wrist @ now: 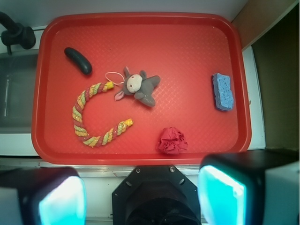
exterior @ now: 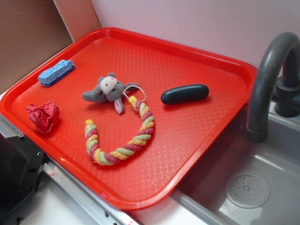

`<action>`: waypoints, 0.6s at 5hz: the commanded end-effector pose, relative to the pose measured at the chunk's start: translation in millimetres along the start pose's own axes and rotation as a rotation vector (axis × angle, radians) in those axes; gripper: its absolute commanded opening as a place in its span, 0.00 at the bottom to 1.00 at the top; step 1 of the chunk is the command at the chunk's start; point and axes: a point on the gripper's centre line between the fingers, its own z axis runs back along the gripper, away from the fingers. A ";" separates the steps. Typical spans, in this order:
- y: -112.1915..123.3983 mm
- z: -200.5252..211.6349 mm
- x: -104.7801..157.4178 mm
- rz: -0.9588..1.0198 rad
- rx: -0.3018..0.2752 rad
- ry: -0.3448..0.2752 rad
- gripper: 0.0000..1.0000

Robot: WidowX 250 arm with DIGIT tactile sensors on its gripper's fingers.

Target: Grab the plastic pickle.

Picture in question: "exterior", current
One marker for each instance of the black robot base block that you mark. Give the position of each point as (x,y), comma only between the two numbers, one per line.
(21,164)

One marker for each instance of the dark green plastic pickle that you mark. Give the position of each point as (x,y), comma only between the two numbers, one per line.
(187,93)

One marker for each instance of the red plastic tray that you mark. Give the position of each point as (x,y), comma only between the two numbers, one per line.
(183,132)

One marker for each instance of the grey plush donkey toy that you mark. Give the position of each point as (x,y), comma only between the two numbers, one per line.
(109,89)

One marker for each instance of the crumpled red wrapper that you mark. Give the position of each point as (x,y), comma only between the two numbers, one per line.
(44,117)

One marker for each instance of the blue sponge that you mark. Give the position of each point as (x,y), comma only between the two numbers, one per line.
(52,75)

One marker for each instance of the grey plastic sink basin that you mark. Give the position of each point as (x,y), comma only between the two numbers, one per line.
(237,182)

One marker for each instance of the grey plastic faucet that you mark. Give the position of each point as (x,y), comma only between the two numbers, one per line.
(278,80)

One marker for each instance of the brown cardboard panel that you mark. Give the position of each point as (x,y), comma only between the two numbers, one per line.
(32,31)

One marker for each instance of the multicolour twisted rope toy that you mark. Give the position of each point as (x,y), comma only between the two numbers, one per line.
(120,154)

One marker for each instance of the aluminium rail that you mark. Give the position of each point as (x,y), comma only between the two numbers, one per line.
(54,197)

